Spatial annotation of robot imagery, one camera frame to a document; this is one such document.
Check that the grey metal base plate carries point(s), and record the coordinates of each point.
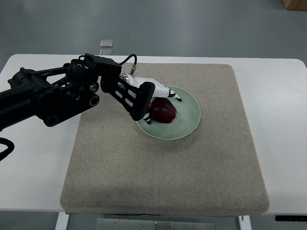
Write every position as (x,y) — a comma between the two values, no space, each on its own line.
(129,224)

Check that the upper floor metal plate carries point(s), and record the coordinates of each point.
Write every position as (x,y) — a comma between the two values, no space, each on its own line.
(106,43)

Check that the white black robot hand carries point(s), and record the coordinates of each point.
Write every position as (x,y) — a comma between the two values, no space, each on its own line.
(161,90)

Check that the dark red apple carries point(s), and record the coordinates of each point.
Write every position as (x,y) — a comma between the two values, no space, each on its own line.
(162,110)

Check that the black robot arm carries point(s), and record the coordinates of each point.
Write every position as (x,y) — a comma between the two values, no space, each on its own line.
(56,95)

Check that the black table control panel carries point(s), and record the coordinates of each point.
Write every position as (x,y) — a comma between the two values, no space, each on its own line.
(291,218)

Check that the pale green plate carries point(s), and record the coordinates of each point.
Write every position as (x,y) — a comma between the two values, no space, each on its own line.
(187,118)

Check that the lower floor metal plate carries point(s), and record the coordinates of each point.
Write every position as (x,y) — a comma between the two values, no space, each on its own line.
(106,52)

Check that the white table leg frame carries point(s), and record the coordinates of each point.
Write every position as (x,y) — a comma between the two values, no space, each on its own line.
(62,221)

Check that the floor metal plate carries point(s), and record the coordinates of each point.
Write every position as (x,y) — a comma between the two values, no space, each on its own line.
(106,43)
(106,52)

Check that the beige fabric mat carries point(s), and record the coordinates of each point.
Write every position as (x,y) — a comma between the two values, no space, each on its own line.
(116,168)

